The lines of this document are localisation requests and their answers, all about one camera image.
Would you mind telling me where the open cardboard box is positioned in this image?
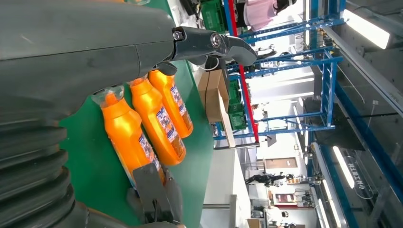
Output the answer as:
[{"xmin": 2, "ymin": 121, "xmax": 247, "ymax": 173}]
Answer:
[{"xmin": 197, "ymin": 69, "xmax": 237, "ymax": 149}]

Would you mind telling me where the ceiling light bar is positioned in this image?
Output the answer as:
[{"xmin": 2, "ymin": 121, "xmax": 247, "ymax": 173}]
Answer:
[{"xmin": 343, "ymin": 9, "xmax": 391, "ymax": 50}]

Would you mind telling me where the black humanoid robot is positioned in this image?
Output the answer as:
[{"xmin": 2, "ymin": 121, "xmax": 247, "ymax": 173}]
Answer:
[{"xmin": 245, "ymin": 171, "xmax": 286, "ymax": 187}]

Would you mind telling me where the red pole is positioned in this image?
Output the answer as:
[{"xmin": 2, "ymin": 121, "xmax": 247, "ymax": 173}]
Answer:
[{"xmin": 226, "ymin": 0, "xmax": 260, "ymax": 144}]

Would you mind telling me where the person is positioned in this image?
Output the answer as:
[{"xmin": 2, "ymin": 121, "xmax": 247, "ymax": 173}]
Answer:
[
  {"xmin": 235, "ymin": 0, "xmax": 297, "ymax": 32},
  {"xmin": 264, "ymin": 206, "xmax": 290, "ymax": 228}
]

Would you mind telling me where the blue metal rack frame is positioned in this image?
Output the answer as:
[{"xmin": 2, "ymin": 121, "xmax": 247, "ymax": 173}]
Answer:
[{"xmin": 212, "ymin": 0, "xmax": 403, "ymax": 228}]

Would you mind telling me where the orange detergent bottle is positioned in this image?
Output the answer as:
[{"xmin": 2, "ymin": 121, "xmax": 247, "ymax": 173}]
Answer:
[
  {"xmin": 148, "ymin": 69, "xmax": 194, "ymax": 139},
  {"xmin": 128, "ymin": 77, "xmax": 187, "ymax": 167},
  {"xmin": 91, "ymin": 85, "xmax": 166, "ymax": 190}
]

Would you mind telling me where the green plastic crate stack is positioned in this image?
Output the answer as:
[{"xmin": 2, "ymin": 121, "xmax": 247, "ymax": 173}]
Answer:
[
  {"xmin": 228, "ymin": 80, "xmax": 249, "ymax": 130},
  {"xmin": 201, "ymin": 0, "xmax": 228, "ymax": 34}
]

